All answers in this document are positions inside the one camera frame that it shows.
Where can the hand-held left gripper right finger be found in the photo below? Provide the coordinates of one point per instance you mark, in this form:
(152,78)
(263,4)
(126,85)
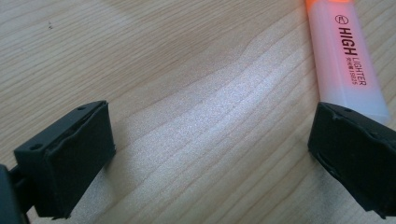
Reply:
(358,152)

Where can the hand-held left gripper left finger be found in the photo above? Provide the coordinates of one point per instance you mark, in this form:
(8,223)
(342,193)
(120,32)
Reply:
(68,161)

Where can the orange highlighter pen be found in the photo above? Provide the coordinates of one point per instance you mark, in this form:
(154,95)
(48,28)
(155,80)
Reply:
(342,62)

